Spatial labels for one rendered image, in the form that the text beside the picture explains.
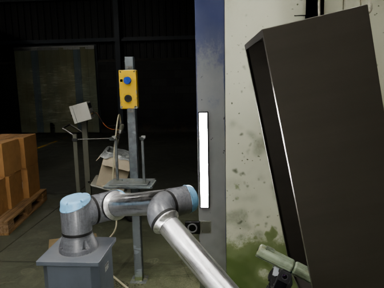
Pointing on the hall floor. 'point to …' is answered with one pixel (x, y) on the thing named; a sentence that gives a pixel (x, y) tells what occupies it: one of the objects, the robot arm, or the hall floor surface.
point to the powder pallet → (9, 223)
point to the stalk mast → (135, 178)
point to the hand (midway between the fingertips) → (283, 266)
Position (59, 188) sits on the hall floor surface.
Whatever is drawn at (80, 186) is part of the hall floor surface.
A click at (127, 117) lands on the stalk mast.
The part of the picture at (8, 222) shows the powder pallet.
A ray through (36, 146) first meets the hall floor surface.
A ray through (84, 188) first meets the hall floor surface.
